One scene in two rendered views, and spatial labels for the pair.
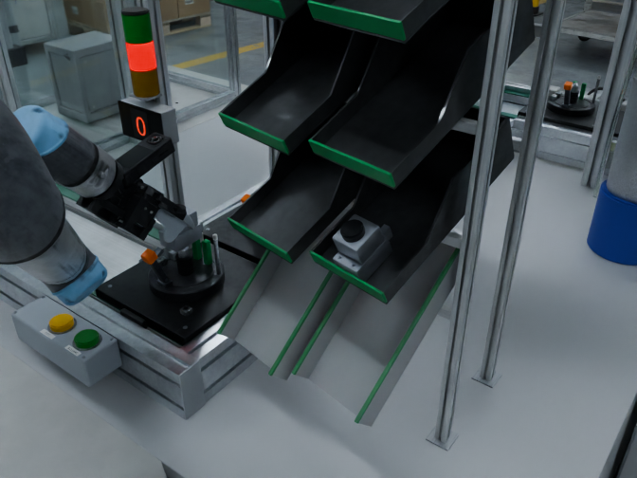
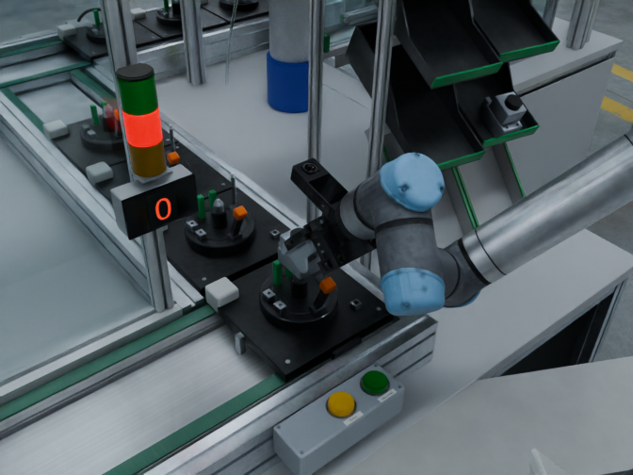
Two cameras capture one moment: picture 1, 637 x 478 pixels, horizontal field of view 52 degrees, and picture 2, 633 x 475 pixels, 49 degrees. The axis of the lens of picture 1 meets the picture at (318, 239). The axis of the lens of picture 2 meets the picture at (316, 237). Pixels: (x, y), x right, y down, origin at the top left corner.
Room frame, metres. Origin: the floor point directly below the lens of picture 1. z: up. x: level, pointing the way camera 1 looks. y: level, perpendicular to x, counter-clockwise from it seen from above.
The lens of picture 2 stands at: (0.75, 1.12, 1.81)
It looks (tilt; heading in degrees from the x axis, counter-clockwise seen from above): 38 degrees down; 284
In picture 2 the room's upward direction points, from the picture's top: 1 degrees clockwise
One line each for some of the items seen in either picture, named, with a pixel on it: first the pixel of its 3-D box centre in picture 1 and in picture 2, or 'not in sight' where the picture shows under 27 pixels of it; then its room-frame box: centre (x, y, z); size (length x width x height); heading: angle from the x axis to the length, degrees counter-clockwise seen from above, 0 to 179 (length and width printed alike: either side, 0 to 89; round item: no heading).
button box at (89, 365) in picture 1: (65, 338); (340, 417); (0.87, 0.44, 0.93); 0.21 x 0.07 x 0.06; 53
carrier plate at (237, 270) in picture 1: (188, 284); (299, 305); (0.99, 0.25, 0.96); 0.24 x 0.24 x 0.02; 53
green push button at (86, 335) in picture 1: (87, 340); (374, 384); (0.83, 0.39, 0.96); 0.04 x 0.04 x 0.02
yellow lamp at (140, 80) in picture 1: (145, 81); (147, 154); (1.20, 0.33, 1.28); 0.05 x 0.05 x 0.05
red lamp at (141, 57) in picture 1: (141, 54); (142, 123); (1.20, 0.33, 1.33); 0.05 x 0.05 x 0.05
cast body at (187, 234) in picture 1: (183, 222); (295, 246); (1.00, 0.24, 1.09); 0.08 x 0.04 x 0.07; 144
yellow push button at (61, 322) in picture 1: (62, 324); (341, 405); (0.87, 0.44, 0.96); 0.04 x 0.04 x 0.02
